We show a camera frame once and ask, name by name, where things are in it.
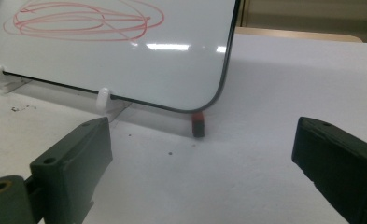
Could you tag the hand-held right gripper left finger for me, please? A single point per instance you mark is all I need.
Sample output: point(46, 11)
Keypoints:
point(75, 161)

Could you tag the beige wooden table edge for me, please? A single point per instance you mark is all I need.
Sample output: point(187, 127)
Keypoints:
point(296, 33)

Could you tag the white whiteboard with red scribbles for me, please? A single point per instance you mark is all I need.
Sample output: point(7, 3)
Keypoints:
point(109, 53)

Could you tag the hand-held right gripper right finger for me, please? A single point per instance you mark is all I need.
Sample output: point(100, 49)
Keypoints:
point(340, 161)

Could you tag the red and black whiteboard eraser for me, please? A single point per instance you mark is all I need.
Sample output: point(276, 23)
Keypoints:
point(198, 125)

